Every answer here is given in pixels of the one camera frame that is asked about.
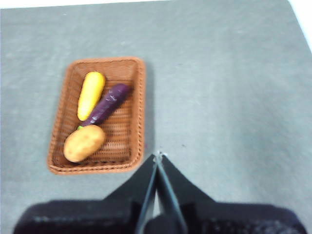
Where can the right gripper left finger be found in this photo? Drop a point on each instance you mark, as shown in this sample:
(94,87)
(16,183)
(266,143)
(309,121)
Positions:
(85,217)

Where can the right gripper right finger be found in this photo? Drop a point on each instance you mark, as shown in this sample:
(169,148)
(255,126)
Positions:
(231,217)

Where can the brown wicker basket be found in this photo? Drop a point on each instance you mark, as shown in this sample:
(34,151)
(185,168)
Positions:
(122,136)

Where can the yellow corn cob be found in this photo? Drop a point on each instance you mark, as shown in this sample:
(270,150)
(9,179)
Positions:
(90,95)

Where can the purple eggplant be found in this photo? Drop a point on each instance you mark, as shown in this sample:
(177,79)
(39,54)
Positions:
(109,103)

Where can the brown potato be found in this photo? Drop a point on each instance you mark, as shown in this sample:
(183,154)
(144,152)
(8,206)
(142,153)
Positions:
(84,143)

